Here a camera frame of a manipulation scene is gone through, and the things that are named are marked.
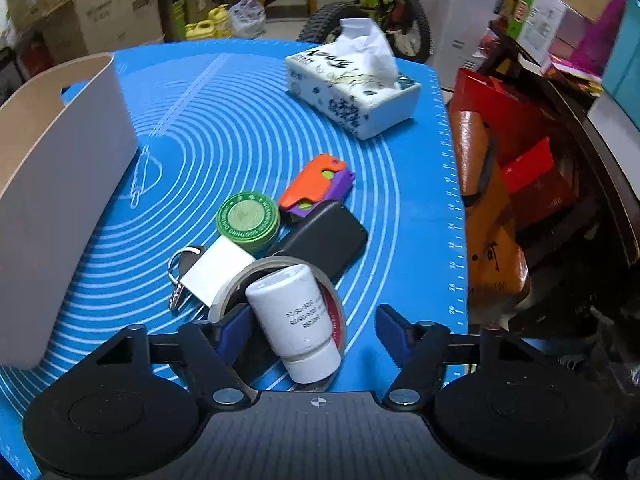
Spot red gift box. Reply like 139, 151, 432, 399
500, 137, 576, 231

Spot white floral tissue pack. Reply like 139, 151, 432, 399
285, 18, 421, 141

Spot orange brown paper bag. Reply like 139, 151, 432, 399
450, 110, 531, 311

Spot red paper bag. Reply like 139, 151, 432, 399
447, 67, 556, 211

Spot green black bicycle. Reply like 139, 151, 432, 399
296, 0, 433, 65

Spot large plain cardboard box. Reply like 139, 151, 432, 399
42, 0, 166, 63

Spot blue silicone baking mat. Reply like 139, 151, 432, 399
0, 36, 471, 480

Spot beige plastic storage bin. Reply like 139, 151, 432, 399
0, 52, 140, 368

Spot white plastic bottle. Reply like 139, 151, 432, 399
245, 264, 343, 386

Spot white appliance carton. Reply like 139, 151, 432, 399
420, 0, 516, 91

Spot white green carton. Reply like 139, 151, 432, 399
515, 0, 583, 76

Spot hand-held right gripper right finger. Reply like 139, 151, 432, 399
375, 303, 533, 408

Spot teal box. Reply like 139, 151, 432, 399
600, 0, 640, 106

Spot clear plastic bag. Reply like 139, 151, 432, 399
229, 0, 267, 40

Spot dark wooden table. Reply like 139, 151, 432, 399
490, 20, 640, 281

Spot orange purple toy knife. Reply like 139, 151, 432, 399
278, 155, 357, 220

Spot clear tape roll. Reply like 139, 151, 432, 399
207, 256, 348, 393

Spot key bunch with white fob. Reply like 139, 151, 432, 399
167, 237, 257, 313

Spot pink box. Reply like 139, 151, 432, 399
550, 0, 628, 81

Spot green round ointment tin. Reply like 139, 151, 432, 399
216, 191, 281, 255

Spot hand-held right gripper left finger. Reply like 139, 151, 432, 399
95, 304, 260, 409

